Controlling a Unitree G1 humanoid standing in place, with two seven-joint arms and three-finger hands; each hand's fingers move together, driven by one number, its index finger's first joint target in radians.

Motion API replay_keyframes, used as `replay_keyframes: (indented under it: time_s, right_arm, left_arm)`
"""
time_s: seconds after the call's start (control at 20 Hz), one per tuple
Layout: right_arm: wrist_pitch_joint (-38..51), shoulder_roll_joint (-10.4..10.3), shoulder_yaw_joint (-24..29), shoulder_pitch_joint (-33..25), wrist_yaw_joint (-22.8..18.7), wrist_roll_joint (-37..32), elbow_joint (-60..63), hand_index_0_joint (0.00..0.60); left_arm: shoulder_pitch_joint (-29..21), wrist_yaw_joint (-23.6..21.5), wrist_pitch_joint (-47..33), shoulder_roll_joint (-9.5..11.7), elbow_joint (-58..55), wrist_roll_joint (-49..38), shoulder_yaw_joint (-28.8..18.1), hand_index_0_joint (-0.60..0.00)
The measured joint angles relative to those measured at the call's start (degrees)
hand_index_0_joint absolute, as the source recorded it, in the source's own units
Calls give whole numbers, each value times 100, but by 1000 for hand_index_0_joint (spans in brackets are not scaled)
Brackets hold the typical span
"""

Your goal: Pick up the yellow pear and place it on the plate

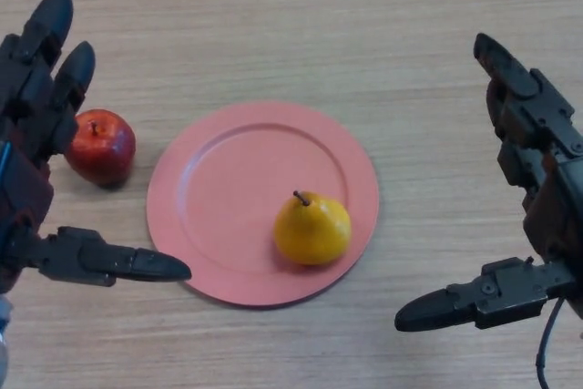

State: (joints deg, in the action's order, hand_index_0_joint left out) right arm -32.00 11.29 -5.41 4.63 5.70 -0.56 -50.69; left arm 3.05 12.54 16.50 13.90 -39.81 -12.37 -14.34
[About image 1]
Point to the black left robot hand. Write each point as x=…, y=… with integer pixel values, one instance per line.
x=27, y=179

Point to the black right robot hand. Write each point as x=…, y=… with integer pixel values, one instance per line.
x=555, y=202

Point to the yellow pear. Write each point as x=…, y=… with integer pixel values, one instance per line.
x=314, y=229

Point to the red apple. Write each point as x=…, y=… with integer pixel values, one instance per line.
x=102, y=147

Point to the pink round plate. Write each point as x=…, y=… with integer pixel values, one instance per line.
x=228, y=188

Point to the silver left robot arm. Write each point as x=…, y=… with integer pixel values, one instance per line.
x=3, y=339

